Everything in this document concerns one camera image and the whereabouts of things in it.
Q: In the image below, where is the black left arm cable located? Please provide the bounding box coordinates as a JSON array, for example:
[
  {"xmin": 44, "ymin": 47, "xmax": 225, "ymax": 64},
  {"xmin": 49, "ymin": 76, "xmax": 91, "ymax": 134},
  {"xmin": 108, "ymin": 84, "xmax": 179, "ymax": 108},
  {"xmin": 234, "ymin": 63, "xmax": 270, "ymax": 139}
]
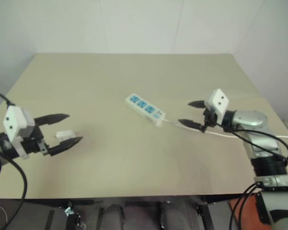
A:
[{"xmin": 0, "ymin": 89, "xmax": 28, "ymax": 230}]

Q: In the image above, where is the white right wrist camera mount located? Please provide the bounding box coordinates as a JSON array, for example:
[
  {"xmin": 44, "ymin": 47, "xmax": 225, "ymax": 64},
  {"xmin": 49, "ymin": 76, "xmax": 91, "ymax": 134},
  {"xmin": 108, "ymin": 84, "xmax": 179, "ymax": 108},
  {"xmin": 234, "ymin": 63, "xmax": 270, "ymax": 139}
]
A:
[{"xmin": 204, "ymin": 88, "xmax": 230, "ymax": 123}]

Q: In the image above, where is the orange object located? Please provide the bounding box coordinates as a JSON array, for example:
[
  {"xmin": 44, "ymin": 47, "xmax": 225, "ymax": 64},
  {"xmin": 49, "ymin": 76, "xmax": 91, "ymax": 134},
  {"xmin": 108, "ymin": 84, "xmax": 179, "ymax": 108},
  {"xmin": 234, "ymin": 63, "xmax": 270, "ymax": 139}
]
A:
[{"xmin": 227, "ymin": 191, "xmax": 264, "ymax": 226}]

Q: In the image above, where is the white power strip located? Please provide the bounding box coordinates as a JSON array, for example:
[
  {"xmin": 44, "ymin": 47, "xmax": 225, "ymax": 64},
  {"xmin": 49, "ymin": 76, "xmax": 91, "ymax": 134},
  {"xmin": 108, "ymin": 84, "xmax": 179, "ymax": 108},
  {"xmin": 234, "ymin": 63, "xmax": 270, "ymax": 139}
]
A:
[{"xmin": 124, "ymin": 93, "xmax": 167, "ymax": 127}]

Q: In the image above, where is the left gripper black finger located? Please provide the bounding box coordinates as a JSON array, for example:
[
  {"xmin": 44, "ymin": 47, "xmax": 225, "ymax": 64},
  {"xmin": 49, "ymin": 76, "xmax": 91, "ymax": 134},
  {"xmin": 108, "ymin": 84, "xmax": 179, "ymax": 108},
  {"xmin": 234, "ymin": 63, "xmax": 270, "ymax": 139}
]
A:
[
  {"xmin": 48, "ymin": 136, "xmax": 84, "ymax": 157},
  {"xmin": 34, "ymin": 113, "xmax": 71, "ymax": 127}
]

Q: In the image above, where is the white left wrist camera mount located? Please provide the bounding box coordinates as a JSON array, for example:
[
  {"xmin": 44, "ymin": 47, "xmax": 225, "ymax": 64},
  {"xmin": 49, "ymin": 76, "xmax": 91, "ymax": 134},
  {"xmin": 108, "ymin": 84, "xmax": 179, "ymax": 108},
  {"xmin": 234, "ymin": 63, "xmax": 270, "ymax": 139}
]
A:
[{"xmin": 3, "ymin": 105, "xmax": 36, "ymax": 159}]

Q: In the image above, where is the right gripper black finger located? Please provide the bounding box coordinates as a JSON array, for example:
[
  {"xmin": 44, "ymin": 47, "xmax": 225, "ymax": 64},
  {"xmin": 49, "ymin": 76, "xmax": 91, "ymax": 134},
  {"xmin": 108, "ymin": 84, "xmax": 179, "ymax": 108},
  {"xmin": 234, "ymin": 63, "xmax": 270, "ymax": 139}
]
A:
[
  {"xmin": 178, "ymin": 118, "xmax": 203, "ymax": 130},
  {"xmin": 187, "ymin": 100, "xmax": 204, "ymax": 109}
]

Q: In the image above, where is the dark grey rounded shape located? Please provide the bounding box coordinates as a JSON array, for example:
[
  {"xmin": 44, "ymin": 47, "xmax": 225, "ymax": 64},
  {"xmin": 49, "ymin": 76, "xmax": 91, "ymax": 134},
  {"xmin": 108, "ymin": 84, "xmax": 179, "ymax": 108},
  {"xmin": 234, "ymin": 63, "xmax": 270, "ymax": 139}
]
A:
[{"xmin": 102, "ymin": 203, "xmax": 124, "ymax": 230}]

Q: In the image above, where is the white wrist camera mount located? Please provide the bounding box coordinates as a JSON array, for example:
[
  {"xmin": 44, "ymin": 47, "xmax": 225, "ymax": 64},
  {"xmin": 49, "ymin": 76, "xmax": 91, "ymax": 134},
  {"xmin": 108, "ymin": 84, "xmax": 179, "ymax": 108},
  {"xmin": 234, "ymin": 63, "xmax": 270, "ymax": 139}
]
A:
[
  {"xmin": 204, "ymin": 88, "xmax": 230, "ymax": 123},
  {"xmin": 3, "ymin": 105, "xmax": 36, "ymax": 159}
]

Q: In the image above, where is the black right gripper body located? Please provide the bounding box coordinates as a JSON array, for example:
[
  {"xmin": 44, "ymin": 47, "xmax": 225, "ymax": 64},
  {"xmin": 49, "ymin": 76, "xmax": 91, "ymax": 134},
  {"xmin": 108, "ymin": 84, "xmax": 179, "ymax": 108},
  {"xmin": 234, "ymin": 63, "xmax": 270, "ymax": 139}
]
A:
[{"xmin": 201, "ymin": 108, "xmax": 218, "ymax": 133}]

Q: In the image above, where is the white plug adapter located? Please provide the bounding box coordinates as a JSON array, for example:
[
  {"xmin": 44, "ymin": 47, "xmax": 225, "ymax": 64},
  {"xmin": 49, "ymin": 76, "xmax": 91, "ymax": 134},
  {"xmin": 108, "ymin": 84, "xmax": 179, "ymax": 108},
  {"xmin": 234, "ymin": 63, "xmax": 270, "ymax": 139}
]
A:
[{"xmin": 53, "ymin": 130, "xmax": 75, "ymax": 142}]

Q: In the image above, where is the white power cable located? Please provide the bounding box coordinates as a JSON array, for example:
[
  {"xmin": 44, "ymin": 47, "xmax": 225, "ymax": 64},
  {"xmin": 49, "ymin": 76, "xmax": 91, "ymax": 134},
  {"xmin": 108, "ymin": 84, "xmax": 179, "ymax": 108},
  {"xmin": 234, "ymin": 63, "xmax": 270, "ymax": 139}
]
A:
[{"xmin": 162, "ymin": 118, "xmax": 288, "ymax": 145}]

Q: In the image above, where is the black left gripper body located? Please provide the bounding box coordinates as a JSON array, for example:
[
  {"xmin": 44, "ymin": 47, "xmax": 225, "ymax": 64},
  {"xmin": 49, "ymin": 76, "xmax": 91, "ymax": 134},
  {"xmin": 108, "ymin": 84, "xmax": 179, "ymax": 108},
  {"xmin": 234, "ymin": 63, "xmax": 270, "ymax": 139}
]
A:
[{"xmin": 21, "ymin": 125, "xmax": 50, "ymax": 157}]

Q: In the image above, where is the black metal table frame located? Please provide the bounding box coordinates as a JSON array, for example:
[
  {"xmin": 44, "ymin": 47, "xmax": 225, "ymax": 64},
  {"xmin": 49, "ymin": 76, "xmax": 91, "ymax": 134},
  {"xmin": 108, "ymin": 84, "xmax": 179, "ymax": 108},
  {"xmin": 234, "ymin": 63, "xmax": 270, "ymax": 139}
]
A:
[{"xmin": 45, "ymin": 195, "xmax": 245, "ymax": 230}]

